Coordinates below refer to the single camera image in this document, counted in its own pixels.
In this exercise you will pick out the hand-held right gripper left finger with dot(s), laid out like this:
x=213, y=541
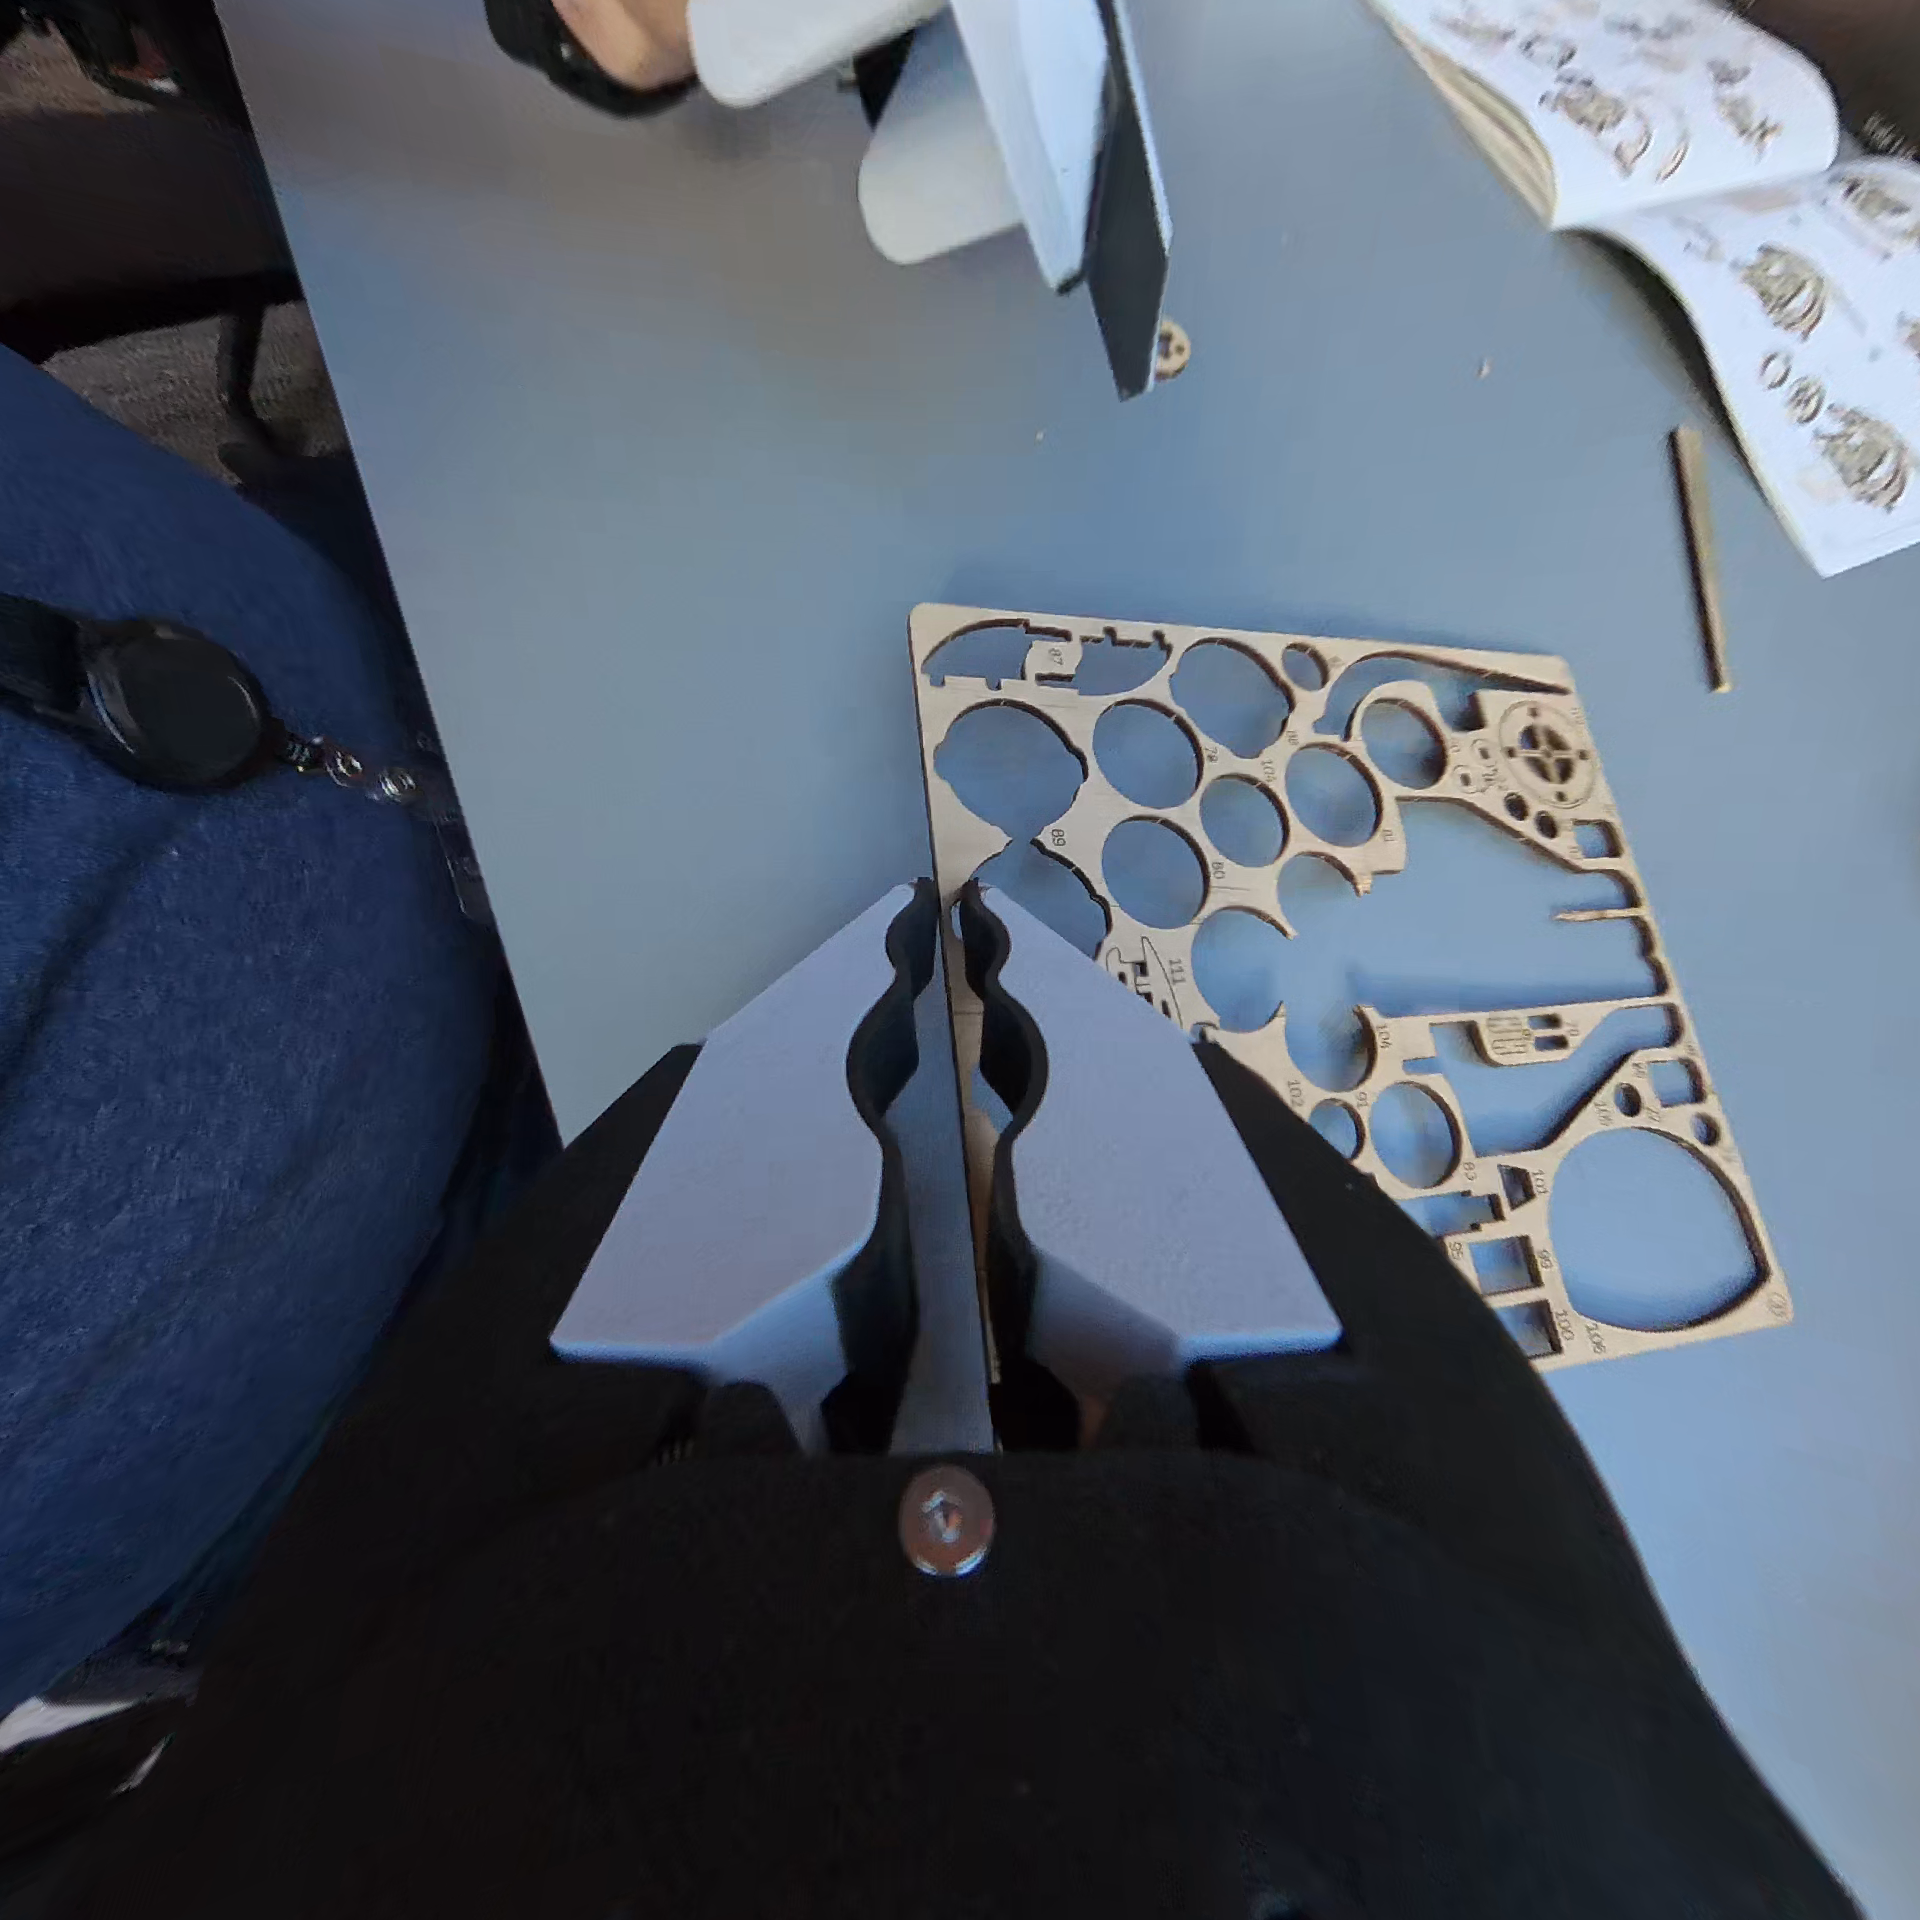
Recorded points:
x=735, y=1202

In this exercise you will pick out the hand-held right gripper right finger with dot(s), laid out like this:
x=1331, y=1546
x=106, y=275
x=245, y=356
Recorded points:
x=1155, y=1202

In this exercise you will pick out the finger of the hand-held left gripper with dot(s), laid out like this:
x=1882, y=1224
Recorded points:
x=1049, y=135
x=938, y=182

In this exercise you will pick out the wooden cutout parts sheet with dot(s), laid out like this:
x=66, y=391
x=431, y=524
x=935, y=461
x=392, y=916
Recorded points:
x=1508, y=1124

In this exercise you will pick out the person's left hand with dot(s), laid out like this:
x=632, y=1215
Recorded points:
x=631, y=32

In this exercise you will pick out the white instruction booklet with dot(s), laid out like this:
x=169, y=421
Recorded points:
x=1651, y=91

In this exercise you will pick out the black chair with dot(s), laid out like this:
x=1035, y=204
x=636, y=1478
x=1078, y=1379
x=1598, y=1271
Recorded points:
x=136, y=211

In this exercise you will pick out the black badge reel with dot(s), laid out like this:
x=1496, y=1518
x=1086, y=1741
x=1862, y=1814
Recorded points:
x=165, y=705

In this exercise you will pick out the thin wooden stick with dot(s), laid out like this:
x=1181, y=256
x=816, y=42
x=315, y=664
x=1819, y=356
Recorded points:
x=1702, y=556

